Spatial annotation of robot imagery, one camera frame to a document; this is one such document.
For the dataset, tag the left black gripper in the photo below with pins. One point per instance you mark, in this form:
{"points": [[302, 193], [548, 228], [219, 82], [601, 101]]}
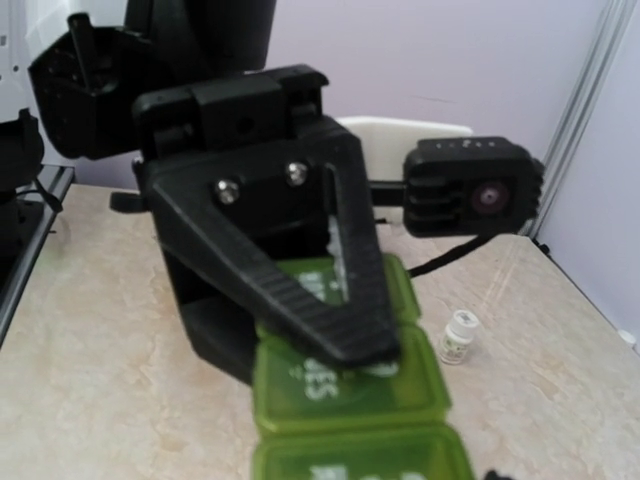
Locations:
{"points": [[249, 167]]}

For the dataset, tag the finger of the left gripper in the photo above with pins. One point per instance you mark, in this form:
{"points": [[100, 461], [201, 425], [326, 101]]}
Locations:
{"points": [[220, 331]]}

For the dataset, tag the green weekly pill organizer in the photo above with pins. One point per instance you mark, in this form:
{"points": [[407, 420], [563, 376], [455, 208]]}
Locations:
{"points": [[385, 421]]}

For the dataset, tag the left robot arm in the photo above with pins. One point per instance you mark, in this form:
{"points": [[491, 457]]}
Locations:
{"points": [[87, 77]]}

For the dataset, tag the white pill bottle rear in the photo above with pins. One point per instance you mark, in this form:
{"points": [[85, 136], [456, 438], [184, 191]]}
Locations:
{"points": [[458, 336]]}

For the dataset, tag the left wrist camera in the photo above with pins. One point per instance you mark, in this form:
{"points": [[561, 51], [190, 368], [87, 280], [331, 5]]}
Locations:
{"points": [[439, 179]]}

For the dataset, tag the left aluminium frame post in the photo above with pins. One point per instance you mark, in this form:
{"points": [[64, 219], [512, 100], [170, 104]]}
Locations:
{"points": [[611, 28]]}

